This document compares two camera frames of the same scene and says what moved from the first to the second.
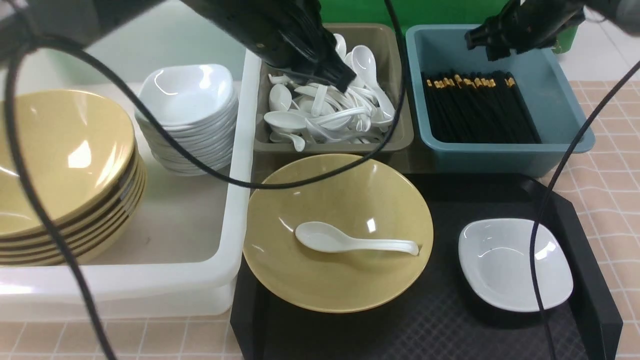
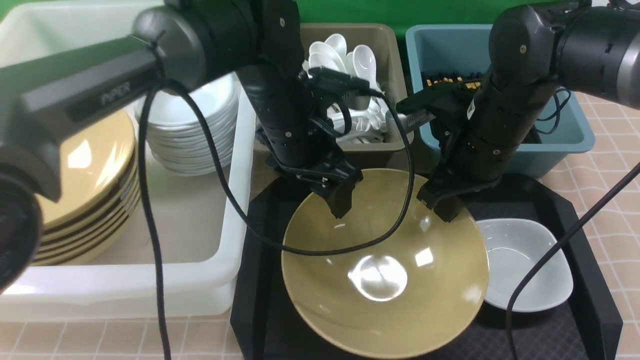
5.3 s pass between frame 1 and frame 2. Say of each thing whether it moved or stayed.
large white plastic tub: stayed
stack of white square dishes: stayed
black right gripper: moved
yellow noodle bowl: moved
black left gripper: moved
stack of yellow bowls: stayed
